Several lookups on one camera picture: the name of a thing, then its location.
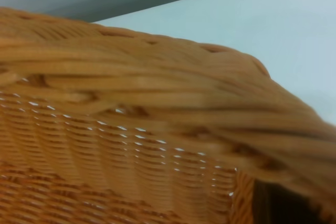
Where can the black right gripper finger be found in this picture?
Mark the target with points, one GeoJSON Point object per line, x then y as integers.
{"type": "Point", "coordinates": [283, 208]}

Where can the orange woven wicker basket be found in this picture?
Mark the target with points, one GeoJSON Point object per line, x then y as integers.
{"type": "Point", "coordinates": [157, 90]}

